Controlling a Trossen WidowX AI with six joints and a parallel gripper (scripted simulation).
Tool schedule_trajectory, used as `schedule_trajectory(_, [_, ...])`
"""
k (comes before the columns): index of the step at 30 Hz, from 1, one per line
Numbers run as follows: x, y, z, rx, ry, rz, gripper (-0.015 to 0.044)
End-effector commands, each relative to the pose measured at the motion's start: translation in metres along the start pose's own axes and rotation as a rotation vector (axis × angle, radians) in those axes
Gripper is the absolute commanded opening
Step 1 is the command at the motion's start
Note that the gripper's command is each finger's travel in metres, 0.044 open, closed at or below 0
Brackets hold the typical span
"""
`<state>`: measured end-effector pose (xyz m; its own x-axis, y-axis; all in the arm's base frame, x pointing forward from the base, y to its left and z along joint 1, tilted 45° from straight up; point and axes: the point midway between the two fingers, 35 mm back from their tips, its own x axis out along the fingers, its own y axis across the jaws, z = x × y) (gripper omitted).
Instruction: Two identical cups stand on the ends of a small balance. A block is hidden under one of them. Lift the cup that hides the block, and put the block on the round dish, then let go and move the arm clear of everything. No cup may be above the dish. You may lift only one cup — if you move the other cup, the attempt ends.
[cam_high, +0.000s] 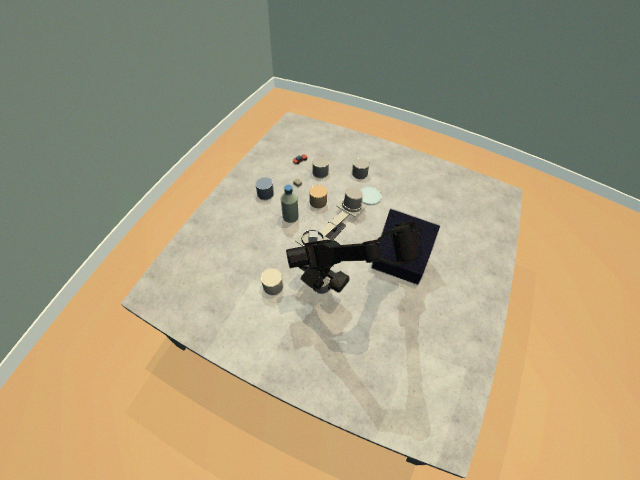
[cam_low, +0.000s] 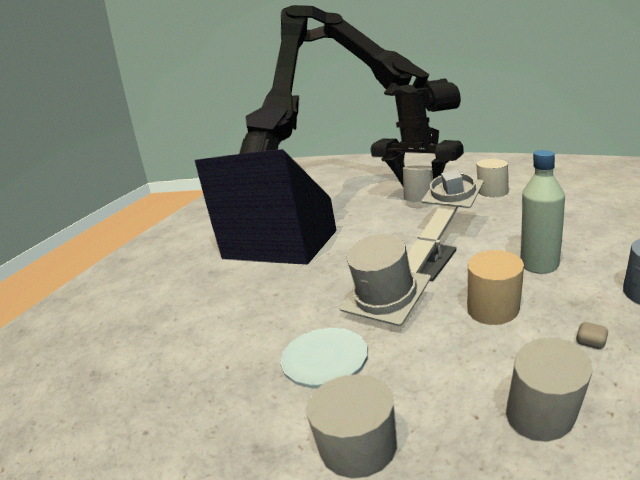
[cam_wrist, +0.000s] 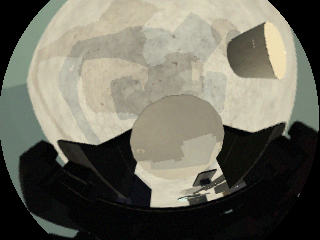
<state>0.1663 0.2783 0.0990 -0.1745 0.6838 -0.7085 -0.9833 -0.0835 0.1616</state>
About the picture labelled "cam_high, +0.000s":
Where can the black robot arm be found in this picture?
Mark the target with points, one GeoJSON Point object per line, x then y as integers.
{"type": "Point", "coordinates": [322, 255]}

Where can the beige balance beam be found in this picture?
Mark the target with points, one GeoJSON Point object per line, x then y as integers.
{"type": "Point", "coordinates": [334, 227]}

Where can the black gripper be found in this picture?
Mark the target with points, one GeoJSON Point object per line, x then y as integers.
{"type": "Point", "coordinates": [338, 280]}

